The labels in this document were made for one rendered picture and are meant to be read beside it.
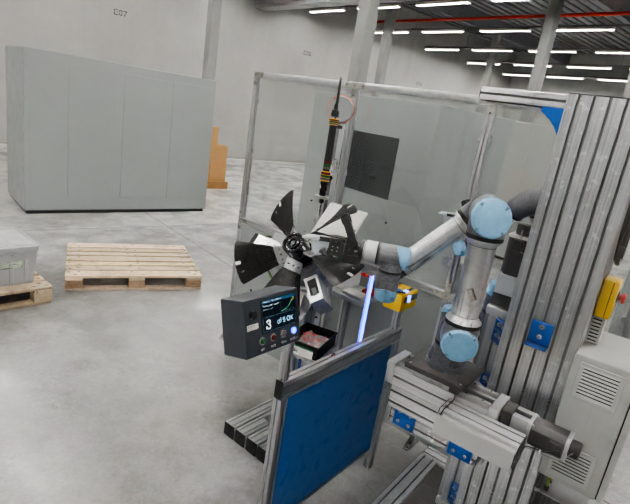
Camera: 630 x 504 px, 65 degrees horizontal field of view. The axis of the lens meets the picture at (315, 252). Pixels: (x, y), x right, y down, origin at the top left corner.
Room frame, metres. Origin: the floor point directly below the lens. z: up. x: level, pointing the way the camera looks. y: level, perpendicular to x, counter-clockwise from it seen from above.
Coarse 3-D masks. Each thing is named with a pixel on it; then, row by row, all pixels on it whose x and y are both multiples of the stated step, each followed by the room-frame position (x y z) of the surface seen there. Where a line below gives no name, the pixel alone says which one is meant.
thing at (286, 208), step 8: (288, 192) 2.63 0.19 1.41; (280, 200) 2.65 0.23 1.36; (288, 200) 2.59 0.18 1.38; (280, 208) 2.62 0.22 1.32; (288, 208) 2.55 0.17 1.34; (272, 216) 2.67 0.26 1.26; (280, 216) 2.60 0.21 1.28; (288, 216) 2.53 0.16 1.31; (280, 224) 2.59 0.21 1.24; (288, 224) 2.51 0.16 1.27; (288, 232) 2.50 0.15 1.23
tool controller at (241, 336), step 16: (272, 288) 1.63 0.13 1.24; (288, 288) 1.62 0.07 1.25; (224, 304) 1.48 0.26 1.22; (240, 304) 1.44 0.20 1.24; (256, 304) 1.47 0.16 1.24; (272, 304) 1.53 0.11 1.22; (288, 304) 1.59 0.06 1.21; (224, 320) 1.47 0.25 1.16; (240, 320) 1.43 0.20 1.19; (256, 320) 1.46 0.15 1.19; (288, 320) 1.57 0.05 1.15; (224, 336) 1.47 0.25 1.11; (240, 336) 1.43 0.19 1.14; (256, 336) 1.45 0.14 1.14; (288, 336) 1.56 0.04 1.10; (224, 352) 1.47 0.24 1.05; (240, 352) 1.42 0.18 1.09; (256, 352) 1.44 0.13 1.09
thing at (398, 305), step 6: (402, 288) 2.36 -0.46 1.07; (408, 288) 2.37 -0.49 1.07; (402, 294) 2.27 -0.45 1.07; (408, 294) 2.30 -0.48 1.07; (396, 300) 2.27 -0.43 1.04; (402, 300) 2.26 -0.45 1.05; (414, 300) 2.36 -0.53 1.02; (390, 306) 2.29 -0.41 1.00; (396, 306) 2.27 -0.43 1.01; (402, 306) 2.27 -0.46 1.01; (408, 306) 2.32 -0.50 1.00
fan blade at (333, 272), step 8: (312, 256) 2.28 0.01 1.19; (320, 256) 2.30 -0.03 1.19; (320, 264) 2.22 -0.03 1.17; (328, 264) 2.23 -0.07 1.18; (336, 264) 2.24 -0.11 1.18; (344, 264) 2.25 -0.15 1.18; (352, 264) 2.26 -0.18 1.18; (360, 264) 2.26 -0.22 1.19; (328, 272) 2.17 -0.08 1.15; (336, 272) 2.18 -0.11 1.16; (344, 272) 2.18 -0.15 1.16; (352, 272) 2.19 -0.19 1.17; (328, 280) 2.13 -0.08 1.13; (336, 280) 2.13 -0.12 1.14; (344, 280) 2.13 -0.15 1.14
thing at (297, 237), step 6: (294, 234) 2.38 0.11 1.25; (300, 234) 2.36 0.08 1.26; (288, 240) 2.37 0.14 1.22; (294, 240) 2.36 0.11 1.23; (300, 240) 2.35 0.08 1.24; (306, 240) 2.37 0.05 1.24; (282, 246) 2.35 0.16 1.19; (288, 246) 2.34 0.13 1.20; (294, 246) 2.32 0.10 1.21; (300, 246) 2.31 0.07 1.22; (306, 246) 2.34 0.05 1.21; (288, 252) 2.31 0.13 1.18; (294, 252) 2.30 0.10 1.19; (300, 252) 2.32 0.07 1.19; (294, 258) 2.34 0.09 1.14; (300, 258) 2.34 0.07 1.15; (306, 258) 2.37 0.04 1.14; (306, 264) 2.36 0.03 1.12
